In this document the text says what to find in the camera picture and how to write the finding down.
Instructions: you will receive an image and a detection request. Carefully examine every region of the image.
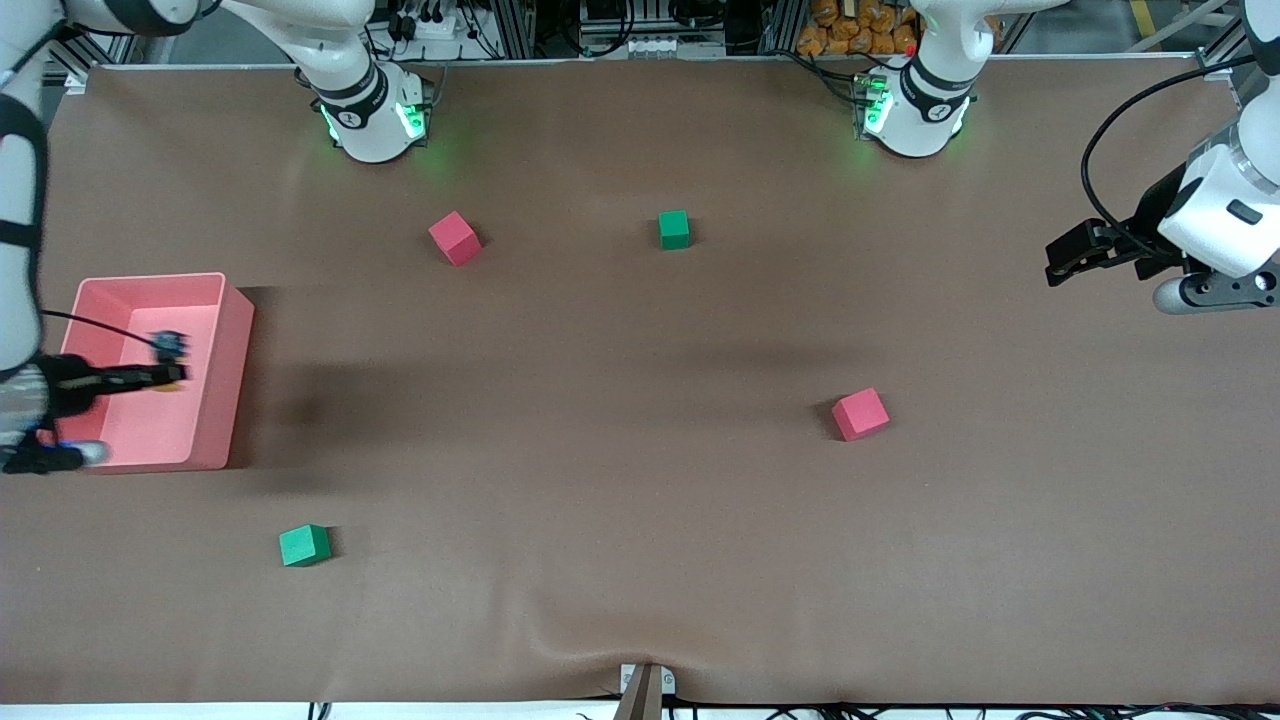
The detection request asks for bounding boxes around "yellow capped push button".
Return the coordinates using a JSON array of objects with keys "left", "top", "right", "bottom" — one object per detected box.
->
[{"left": 148, "top": 330, "right": 193, "bottom": 393}]

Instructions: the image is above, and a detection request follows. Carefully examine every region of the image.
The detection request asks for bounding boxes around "pink plastic tray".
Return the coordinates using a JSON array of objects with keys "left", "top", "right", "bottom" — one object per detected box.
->
[{"left": 60, "top": 272, "right": 256, "bottom": 473}]

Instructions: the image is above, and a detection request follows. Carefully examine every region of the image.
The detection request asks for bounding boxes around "pink foam cube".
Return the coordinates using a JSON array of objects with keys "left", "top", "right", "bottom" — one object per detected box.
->
[
  {"left": 428, "top": 210, "right": 483, "bottom": 268},
  {"left": 831, "top": 388, "right": 891, "bottom": 442}
]

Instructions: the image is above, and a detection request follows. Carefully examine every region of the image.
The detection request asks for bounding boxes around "orange packet pile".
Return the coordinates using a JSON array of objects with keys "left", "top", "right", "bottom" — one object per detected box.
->
[{"left": 797, "top": 0, "right": 919, "bottom": 58}]

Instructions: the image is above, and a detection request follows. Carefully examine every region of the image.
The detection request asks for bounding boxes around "white power strip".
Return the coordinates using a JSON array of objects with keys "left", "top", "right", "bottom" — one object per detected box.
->
[{"left": 398, "top": 5, "right": 473, "bottom": 43}]

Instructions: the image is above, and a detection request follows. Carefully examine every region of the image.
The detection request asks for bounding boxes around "white terminal strip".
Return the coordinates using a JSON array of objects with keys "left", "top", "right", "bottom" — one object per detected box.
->
[{"left": 625, "top": 35, "right": 728, "bottom": 58}]

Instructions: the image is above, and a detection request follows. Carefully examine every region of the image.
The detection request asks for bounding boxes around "brown table cover mat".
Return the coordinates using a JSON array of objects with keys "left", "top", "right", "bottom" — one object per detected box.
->
[{"left": 0, "top": 58, "right": 1280, "bottom": 706}]

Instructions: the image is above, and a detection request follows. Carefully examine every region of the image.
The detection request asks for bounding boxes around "grey table edge clamp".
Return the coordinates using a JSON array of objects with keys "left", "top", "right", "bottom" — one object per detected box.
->
[{"left": 618, "top": 662, "right": 677, "bottom": 720}]

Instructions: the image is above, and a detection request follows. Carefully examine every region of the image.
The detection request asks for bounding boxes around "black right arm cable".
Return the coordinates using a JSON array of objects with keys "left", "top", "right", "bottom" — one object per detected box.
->
[{"left": 38, "top": 308, "right": 161, "bottom": 347}]

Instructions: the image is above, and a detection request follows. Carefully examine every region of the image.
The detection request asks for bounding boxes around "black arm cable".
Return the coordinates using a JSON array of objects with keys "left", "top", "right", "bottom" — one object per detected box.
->
[
  {"left": 38, "top": 308, "right": 161, "bottom": 347},
  {"left": 1082, "top": 55, "right": 1257, "bottom": 249}
]

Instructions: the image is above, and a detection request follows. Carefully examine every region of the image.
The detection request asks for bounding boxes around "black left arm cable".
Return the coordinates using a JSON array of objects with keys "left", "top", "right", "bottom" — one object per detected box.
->
[{"left": 1082, "top": 55, "right": 1257, "bottom": 249}]

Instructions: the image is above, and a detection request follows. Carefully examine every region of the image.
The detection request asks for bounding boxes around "aluminium frame strut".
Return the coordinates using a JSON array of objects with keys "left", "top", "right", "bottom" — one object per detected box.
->
[
  {"left": 45, "top": 25, "right": 136, "bottom": 96},
  {"left": 1195, "top": 45, "right": 1251, "bottom": 83}
]

